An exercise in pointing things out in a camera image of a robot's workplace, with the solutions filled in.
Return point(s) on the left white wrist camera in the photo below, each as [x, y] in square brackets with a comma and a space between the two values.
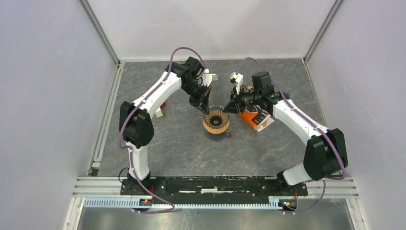
[208, 77]

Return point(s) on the aluminium frame rail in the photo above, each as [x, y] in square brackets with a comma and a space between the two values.
[111, 187]

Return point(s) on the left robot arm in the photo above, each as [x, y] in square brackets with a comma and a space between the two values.
[135, 125]

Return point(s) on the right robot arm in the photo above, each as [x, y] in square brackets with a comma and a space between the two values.
[325, 148]

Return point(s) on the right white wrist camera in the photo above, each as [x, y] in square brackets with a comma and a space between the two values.
[237, 80]

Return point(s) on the multicoloured block stack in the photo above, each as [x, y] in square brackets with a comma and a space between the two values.
[159, 113]

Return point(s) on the coffee filter box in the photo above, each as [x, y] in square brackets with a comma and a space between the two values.
[256, 118]

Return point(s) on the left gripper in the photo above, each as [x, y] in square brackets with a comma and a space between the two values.
[206, 91]

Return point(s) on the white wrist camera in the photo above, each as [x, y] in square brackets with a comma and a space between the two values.
[208, 77]
[237, 80]

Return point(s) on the glass cone dripper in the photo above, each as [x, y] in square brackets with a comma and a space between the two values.
[217, 118]

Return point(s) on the glass coffee server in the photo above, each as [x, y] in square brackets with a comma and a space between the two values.
[218, 137]

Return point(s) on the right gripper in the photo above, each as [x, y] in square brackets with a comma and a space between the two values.
[231, 107]

